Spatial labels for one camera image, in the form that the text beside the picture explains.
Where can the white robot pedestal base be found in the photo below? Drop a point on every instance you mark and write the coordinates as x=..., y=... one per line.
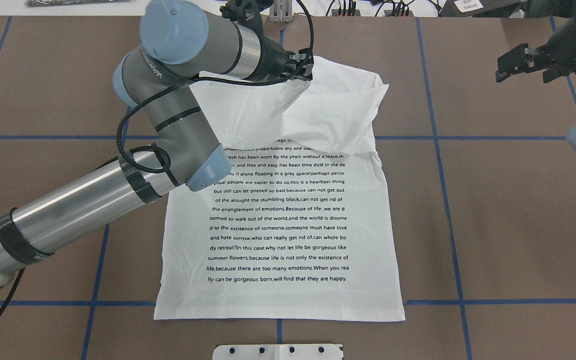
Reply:
x=295, y=351

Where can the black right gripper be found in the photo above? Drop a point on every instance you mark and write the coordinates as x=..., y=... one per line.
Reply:
x=566, y=48

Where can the black power strip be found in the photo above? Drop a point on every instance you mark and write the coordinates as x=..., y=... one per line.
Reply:
x=370, y=8

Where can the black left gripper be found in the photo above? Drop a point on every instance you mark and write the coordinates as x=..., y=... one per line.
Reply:
x=273, y=59

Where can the grey aluminium frame post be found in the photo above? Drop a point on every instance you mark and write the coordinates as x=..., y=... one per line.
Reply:
x=281, y=11

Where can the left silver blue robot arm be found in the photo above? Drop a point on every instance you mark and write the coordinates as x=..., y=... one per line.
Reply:
x=166, y=140

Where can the white long-sleeve printed shirt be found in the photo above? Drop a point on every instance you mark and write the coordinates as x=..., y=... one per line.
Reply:
x=301, y=227

